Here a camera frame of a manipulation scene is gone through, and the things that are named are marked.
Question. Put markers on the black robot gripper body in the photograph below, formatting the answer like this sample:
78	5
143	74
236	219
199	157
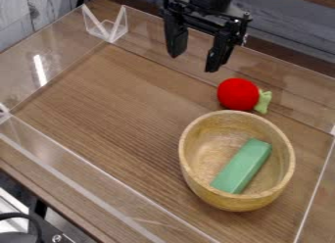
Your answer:
210	15

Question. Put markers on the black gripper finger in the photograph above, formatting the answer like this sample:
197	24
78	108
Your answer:
177	34
221	51

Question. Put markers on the red plush strawberry toy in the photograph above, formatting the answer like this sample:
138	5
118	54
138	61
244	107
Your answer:
241	95

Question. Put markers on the wooden bowl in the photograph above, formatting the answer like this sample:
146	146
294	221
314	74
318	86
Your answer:
208	145

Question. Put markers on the green rectangular block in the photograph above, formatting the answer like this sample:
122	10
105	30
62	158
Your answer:
242	167

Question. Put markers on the clear acrylic corner bracket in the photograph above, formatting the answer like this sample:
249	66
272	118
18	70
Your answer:
106	30

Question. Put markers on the clear acrylic tray enclosure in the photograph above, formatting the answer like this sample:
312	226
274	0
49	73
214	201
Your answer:
90	136

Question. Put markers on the black table leg bracket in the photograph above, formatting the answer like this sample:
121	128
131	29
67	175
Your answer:
51	234

